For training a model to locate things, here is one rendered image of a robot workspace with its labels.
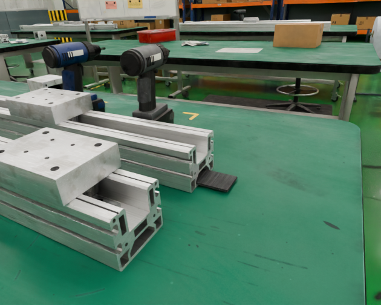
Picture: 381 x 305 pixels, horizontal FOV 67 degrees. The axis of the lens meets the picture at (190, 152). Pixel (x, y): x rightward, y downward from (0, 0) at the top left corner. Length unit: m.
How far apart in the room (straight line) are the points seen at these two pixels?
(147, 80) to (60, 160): 0.37
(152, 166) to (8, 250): 0.26
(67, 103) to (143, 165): 0.23
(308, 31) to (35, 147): 2.06
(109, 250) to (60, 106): 0.38
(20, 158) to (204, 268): 0.29
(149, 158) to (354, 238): 0.35
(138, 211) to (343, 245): 0.29
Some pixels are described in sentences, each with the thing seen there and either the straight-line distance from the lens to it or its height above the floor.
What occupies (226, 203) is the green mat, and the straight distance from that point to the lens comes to 0.50.
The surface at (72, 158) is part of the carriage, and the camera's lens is 0.41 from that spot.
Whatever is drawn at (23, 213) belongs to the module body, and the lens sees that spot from 0.51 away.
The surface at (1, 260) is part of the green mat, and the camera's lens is 0.49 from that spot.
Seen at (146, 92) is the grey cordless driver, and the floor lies 0.89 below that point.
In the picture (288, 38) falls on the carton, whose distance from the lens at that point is 2.33.
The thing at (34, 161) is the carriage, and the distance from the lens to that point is 0.43.
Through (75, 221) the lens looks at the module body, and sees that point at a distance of 0.40.
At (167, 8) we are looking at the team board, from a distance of 3.59.
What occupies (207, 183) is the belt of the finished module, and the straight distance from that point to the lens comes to 0.53.
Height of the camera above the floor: 1.08
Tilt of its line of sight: 27 degrees down
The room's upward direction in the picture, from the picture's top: 3 degrees counter-clockwise
